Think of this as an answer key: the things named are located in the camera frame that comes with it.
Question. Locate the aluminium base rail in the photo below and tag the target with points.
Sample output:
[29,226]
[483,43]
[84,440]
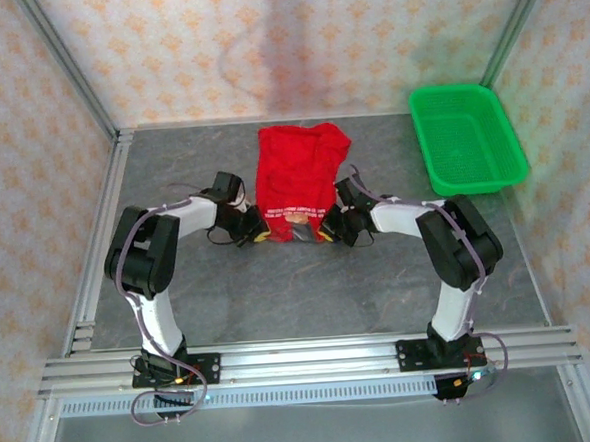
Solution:
[308,360]

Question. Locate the red printed t-shirt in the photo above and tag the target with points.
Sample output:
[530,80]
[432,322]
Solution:
[292,176]

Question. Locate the green plastic basket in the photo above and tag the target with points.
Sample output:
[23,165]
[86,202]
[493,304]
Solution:
[462,135]

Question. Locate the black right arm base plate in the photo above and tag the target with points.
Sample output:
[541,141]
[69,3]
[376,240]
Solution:
[408,355]

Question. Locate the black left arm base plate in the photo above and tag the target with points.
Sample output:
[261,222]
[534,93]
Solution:
[209,369]

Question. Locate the aluminium side rail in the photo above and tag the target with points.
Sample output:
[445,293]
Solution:
[113,192]

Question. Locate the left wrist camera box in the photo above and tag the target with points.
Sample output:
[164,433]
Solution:
[245,201]

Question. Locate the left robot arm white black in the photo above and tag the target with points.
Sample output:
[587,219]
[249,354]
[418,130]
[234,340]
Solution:
[148,270]

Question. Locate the aluminium frame post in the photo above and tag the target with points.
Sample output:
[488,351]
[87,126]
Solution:
[70,64]
[515,24]

